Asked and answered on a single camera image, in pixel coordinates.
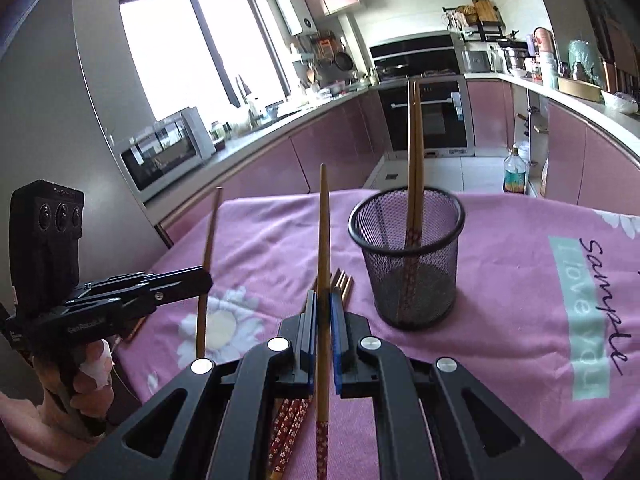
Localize wooden cutting board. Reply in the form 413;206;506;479
472;0;497;25

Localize kitchen window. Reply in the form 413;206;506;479
118;0;292;127

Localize wooden box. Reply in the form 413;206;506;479
557;76;602;104

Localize small brown flat object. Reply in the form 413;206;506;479
123;316;147;345

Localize cooking oil bottle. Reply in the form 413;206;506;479
502;143;527;195

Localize black counter rack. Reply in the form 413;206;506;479
442;0;507;43

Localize white microwave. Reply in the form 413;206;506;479
460;44;494;74

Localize black mesh utensil holder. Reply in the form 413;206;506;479
348;186;465;331

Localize black built-in oven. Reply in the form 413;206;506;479
377;75;476;158

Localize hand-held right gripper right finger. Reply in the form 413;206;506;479
329;291;583;480

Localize person's left hand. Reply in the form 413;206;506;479
42;339;115;441

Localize silver microwave oven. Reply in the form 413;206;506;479
120;106;217;204

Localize pink floral printed blanket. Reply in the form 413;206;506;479
112;187;640;480

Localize white wall water heater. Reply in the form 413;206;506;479
274;0;317;37

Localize green plastic bag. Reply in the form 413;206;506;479
568;39;604;87

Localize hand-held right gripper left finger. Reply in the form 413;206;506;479
65;289;321;480

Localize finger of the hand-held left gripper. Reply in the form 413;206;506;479
29;280;213;347
77;266;213;297

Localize pink thermos jug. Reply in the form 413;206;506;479
532;27;557;63

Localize pink kitchen base cabinets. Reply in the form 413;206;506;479
155;77;640;248

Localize steel cooking pot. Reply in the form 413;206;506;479
501;46;527;73

